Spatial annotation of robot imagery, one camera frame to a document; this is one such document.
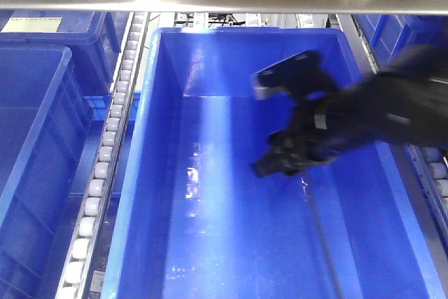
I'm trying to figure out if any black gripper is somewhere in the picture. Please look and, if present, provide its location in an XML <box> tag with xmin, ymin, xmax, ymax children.
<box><xmin>249</xmin><ymin>49</ymin><xmax>342</xmax><ymax>179</ymax></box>

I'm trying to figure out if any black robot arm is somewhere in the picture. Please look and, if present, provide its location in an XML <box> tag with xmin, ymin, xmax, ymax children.
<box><xmin>251</xmin><ymin>45</ymin><xmax>447</xmax><ymax>177</ymax></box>

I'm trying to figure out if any blue bin at right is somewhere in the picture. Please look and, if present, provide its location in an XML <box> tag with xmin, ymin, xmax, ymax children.
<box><xmin>354</xmin><ymin>14</ymin><xmax>447</xmax><ymax>67</ymax></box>

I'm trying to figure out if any white roller track right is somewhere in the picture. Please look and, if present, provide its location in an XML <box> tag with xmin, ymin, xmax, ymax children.
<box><xmin>406</xmin><ymin>144</ymin><xmax>447</xmax><ymax>245</ymax></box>

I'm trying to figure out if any white roller track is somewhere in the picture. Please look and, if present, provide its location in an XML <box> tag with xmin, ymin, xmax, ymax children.
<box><xmin>55</xmin><ymin>12</ymin><xmax>151</xmax><ymax>298</ymax></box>
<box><xmin>406</xmin><ymin>144</ymin><xmax>447</xmax><ymax>245</ymax></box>

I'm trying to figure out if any large blue target bin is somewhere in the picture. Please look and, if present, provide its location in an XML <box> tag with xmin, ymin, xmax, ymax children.
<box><xmin>101</xmin><ymin>28</ymin><xmax>447</xmax><ymax>298</ymax></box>

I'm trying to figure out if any blue bin back left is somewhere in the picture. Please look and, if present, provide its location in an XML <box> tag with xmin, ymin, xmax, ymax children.
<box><xmin>1</xmin><ymin>9</ymin><xmax>130</xmax><ymax>96</ymax></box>

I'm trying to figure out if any blue bin at left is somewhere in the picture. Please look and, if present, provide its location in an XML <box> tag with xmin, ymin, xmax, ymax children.
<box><xmin>1</xmin><ymin>45</ymin><xmax>92</xmax><ymax>298</ymax></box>

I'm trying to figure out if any white roller track left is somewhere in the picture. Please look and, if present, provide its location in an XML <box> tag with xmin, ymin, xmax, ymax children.
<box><xmin>55</xmin><ymin>12</ymin><xmax>151</xmax><ymax>298</ymax></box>

